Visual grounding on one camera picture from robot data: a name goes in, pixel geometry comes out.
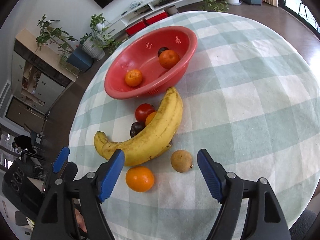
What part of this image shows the trailing pothos plant left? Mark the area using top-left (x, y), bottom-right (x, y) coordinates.
top-left (90, 14), bottom-right (121, 56)

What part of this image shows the person's left hand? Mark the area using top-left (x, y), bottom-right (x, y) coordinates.
top-left (74, 209), bottom-right (87, 233)

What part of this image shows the dark purple plum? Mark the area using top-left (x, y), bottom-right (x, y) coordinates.
top-left (157, 47), bottom-right (169, 57)

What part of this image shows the left red storage box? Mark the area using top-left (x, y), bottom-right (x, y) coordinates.
top-left (125, 20), bottom-right (148, 36)

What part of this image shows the black balcony chair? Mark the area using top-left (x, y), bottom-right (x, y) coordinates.
top-left (298, 0), bottom-right (319, 32)

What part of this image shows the brown kiwi fruit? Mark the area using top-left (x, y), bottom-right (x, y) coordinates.
top-left (170, 150), bottom-right (193, 173)

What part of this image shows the white tv console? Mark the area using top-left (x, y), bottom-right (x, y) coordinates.
top-left (108, 0), bottom-right (201, 38)

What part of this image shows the red storage box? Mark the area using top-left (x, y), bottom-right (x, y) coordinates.
top-left (144, 10), bottom-right (169, 25)
top-left (125, 20), bottom-right (148, 36)

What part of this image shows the plant in white ribbed pot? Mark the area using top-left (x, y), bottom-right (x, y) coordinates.
top-left (79, 33), bottom-right (105, 61)

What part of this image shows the right red storage box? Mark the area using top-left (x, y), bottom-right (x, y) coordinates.
top-left (144, 10), bottom-right (169, 25)

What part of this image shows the red tomato behind bananas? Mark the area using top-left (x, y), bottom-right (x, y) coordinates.
top-left (135, 103), bottom-right (156, 122)

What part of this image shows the red plastic colander bowl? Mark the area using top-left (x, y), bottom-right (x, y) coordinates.
top-left (104, 26), bottom-right (197, 100)

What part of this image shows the small grey pot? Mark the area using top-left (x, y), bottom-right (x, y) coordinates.
top-left (165, 5), bottom-right (178, 16)

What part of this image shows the tall plant blue pot left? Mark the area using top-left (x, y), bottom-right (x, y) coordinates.
top-left (36, 14), bottom-right (94, 75)

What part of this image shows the wooden display cabinet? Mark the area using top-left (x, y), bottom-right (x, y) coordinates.
top-left (11, 28), bottom-right (79, 114)

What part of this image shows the small hidden orange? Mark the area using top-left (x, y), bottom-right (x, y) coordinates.
top-left (145, 111), bottom-right (157, 126)

